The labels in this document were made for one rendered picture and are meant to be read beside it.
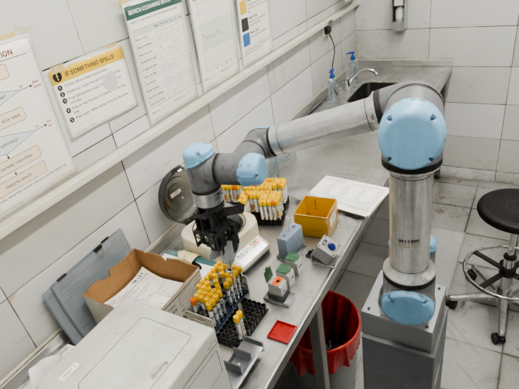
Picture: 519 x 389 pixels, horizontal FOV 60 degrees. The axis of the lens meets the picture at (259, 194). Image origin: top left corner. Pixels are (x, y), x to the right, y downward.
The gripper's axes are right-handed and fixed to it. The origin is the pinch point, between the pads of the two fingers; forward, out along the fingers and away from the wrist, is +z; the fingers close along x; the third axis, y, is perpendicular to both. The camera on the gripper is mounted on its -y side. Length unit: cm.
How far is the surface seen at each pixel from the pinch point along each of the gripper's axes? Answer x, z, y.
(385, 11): -28, -12, -254
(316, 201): 0, 18, -59
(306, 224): 1, 21, -46
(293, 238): 1.2, 18.2, -34.3
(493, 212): 60, 49, -115
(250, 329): 3.6, 24.6, 2.3
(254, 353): 10.3, 22.2, 10.9
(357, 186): 8, 25, -84
